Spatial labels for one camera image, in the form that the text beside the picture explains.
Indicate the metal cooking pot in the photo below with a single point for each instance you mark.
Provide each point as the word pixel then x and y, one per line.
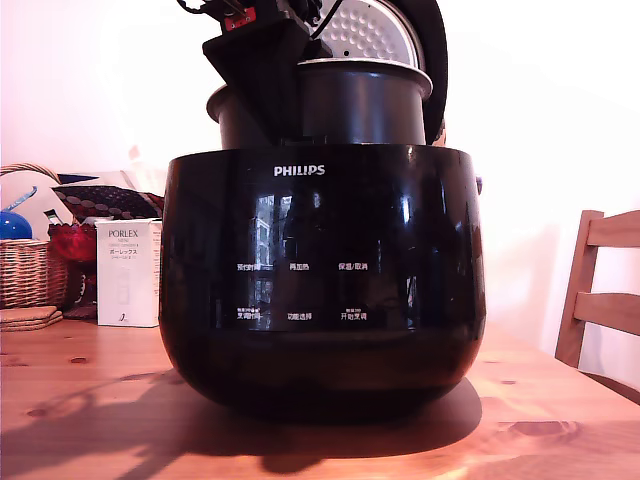
pixel 365 110

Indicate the rice cooker lid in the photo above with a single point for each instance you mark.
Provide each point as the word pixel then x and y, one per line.
pixel 435 60

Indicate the black Philips rice cooker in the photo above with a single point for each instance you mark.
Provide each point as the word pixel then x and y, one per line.
pixel 320 225

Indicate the dotted patterned cloth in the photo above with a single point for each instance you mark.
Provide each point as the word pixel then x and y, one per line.
pixel 110 200

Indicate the purple knob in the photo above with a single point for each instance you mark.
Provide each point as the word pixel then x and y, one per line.
pixel 479 184

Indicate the white Porlex box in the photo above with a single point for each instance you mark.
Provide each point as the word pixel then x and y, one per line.
pixel 127 280

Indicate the blue stick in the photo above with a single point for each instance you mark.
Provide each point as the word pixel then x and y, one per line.
pixel 22 197

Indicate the blue ball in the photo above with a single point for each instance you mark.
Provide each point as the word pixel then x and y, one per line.
pixel 12 225

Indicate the wicker basket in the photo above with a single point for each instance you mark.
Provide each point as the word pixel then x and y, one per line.
pixel 30 270

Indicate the cork coaster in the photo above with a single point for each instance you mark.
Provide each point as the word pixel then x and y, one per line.
pixel 30 325
pixel 27 311

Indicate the wooden chair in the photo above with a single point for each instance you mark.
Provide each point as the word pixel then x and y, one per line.
pixel 615 305

